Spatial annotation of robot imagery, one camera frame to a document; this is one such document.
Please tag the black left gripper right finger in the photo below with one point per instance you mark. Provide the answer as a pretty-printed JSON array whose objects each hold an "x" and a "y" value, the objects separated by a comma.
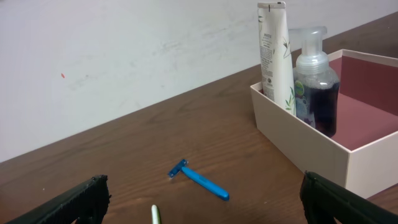
[{"x": 326, "y": 202}]

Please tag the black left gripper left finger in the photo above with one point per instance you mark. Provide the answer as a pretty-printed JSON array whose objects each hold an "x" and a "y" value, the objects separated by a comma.
[{"x": 85, "y": 203}]

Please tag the blue disposable razor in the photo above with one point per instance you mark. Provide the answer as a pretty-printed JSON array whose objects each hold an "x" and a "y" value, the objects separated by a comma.
[{"x": 199, "y": 179}]

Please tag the white lotion tube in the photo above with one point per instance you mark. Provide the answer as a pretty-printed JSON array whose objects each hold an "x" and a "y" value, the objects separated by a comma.
[{"x": 276, "y": 59}]

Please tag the white box pink interior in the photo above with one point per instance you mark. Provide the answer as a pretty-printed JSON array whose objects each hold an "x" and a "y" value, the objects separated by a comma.
[{"x": 362, "y": 155}]

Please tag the green white toothbrush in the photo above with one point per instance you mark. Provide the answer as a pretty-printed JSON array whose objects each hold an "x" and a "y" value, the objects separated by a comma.
[{"x": 155, "y": 215}]

